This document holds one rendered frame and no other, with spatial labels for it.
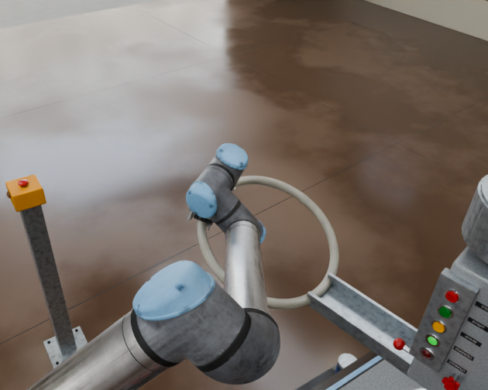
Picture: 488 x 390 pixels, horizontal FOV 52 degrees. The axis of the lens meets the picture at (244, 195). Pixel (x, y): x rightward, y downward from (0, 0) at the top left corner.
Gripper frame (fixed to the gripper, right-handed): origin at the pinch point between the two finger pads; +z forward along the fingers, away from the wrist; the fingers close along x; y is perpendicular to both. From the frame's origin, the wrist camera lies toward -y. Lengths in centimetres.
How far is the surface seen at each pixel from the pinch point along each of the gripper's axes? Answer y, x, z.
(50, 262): -6, -51, 84
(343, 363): -17, 99, 87
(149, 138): -205, -57, 200
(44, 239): -8, -55, 71
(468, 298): 34, 55, -59
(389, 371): 20, 77, 8
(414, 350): 36, 58, -35
